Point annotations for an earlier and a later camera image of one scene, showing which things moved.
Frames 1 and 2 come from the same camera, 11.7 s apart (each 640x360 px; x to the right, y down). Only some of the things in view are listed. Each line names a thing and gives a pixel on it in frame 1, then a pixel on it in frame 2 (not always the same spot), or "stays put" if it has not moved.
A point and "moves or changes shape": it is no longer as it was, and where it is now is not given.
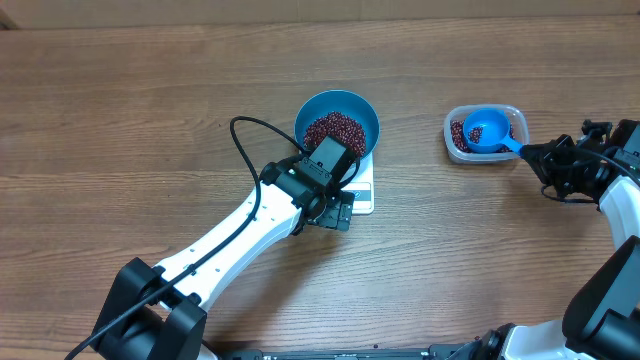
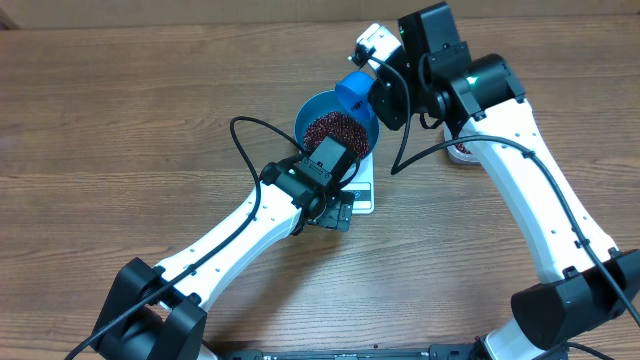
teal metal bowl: (343, 102) stays put
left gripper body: (334, 212) stays put
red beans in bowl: (339, 126) stays put
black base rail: (436, 352) stays put
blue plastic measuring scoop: (495, 131) moves or changes shape
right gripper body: (567, 172) → (398, 104)
